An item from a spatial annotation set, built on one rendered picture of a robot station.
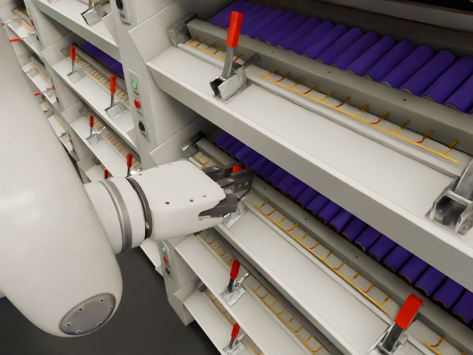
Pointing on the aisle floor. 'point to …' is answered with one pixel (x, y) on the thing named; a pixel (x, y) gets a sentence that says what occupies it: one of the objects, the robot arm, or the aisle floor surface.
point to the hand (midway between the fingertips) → (236, 177)
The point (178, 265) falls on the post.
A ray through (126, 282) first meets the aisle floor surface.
